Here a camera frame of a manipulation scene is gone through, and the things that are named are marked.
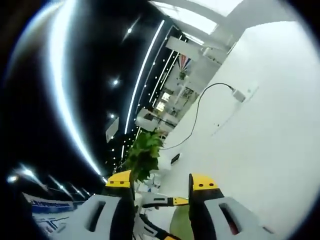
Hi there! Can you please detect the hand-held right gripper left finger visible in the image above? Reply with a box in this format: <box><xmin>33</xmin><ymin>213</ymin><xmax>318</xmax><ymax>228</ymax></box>
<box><xmin>59</xmin><ymin>169</ymin><xmax>137</xmax><ymax>240</ymax></box>

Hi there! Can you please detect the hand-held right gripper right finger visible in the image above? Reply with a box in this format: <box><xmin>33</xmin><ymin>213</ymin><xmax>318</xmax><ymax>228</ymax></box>
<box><xmin>188</xmin><ymin>173</ymin><xmax>276</xmax><ymax>240</ymax></box>

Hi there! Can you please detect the white tabletop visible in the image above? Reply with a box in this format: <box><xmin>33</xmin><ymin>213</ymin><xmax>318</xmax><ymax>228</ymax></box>
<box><xmin>149</xmin><ymin>21</ymin><xmax>317</xmax><ymax>240</ymax></box>

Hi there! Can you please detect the potted green plant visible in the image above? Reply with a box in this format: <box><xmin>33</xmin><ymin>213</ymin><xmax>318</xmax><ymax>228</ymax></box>
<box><xmin>124</xmin><ymin>129</ymin><xmax>173</xmax><ymax>195</ymax></box>

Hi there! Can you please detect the person's white printed shirt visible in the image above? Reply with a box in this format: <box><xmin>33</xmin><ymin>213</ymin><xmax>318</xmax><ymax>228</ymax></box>
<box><xmin>21</xmin><ymin>191</ymin><xmax>76</xmax><ymax>236</ymax></box>

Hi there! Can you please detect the ceiling air vent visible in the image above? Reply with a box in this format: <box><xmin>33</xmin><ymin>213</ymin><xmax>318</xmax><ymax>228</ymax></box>
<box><xmin>104</xmin><ymin>115</ymin><xmax>121</xmax><ymax>144</ymax></box>

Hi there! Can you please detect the white charger plug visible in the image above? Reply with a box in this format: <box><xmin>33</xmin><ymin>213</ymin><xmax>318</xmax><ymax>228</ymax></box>
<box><xmin>230</xmin><ymin>86</ymin><xmax>248</xmax><ymax>103</ymax></box>

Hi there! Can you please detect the curved ceiling light strip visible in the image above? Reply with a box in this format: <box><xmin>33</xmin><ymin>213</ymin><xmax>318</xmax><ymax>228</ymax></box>
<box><xmin>46</xmin><ymin>0</ymin><xmax>104</xmax><ymax>176</ymax></box>

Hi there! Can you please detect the colourful striped banner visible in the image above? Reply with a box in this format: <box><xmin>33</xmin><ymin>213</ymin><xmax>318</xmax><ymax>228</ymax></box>
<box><xmin>177</xmin><ymin>54</ymin><xmax>193</xmax><ymax>76</ymax></box>

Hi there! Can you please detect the dark charger cable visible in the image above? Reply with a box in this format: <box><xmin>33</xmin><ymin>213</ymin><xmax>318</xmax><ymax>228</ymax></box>
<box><xmin>159</xmin><ymin>83</ymin><xmax>236</xmax><ymax>151</ymax></box>

